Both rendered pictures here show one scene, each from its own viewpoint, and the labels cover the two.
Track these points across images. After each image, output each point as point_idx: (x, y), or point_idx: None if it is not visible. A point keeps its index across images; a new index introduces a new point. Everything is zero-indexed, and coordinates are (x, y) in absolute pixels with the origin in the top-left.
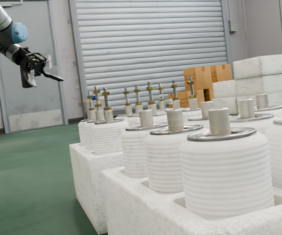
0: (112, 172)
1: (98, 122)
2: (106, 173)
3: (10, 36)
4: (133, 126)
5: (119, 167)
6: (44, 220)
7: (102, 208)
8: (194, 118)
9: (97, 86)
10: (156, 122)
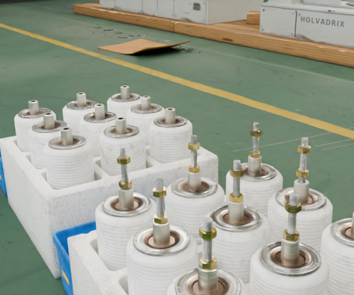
0: (203, 151)
1: (261, 163)
2: (207, 151)
3: None
4: (183, 123)
5: (203, 158)
6: None
7: None
8: (132, 130)
9: (301, 139)
10: (164, 125)
